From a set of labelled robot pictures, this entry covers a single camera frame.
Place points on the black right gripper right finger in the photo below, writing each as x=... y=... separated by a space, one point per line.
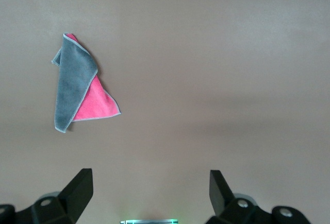
x=232 y=208

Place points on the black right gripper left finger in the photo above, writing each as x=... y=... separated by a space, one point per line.
x=64 y=206

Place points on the grey and pink microfiber towel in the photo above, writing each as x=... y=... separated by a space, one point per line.
x=72 y=79

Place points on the brown table cover sheet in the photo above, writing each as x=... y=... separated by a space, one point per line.
x=206 y=67

